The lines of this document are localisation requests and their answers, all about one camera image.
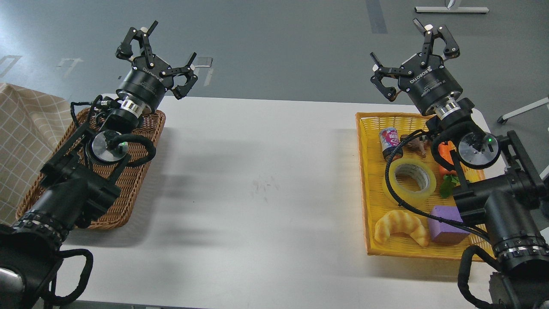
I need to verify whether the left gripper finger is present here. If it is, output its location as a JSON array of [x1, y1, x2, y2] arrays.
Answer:
[[161, 52, 198, 100], [115, 20, 158, 65]]

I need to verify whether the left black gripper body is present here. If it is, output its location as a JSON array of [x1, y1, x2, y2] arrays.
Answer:
[[116, 55, 173, 109]]

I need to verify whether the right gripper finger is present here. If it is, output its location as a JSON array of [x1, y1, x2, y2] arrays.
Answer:
[[369, 52, 408, 102], [413, 19, 461, 69]]

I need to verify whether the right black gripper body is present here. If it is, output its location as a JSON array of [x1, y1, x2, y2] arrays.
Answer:
[[398, 54, 463, 116]]

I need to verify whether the yellow tape roll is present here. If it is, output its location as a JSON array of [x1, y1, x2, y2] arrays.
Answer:
[[389, 158, 437, 208]]

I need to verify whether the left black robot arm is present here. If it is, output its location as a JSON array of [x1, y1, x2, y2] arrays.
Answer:
[[1, 21, 198, 309]]

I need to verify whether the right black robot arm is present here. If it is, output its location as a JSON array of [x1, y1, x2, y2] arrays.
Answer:
[[370, 19, 548, 309]]

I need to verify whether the small drink can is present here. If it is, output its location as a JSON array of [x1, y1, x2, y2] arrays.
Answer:
[[379, 127, 400, 162]]

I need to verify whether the white stand base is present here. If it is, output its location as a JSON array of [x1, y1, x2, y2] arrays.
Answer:
[[414, 0, 490, 14]]

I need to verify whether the brown toy animal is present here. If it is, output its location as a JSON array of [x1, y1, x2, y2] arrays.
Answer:
[[404, 136, 431, 159]]

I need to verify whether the white wheeled stand leg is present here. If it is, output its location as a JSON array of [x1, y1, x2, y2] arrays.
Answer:
[[497, 96, 549, 124]]

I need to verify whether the orange toy carrot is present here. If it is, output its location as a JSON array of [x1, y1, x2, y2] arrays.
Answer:
[[438, 141, 459, 198]]

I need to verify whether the beige checkered cloth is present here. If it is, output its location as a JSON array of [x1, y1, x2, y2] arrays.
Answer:
[[0, 83, 71, 224]]

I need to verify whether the yellow plastic basket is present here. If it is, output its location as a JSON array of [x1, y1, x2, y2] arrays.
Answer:
[[356, 112, 503, 260]]

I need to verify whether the toy croissant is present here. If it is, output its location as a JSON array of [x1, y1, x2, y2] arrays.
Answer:
[[373, 210, 430, 248]]

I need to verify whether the purple foam block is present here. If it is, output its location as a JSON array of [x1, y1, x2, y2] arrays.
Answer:
[[428, 205, 469, 245]]

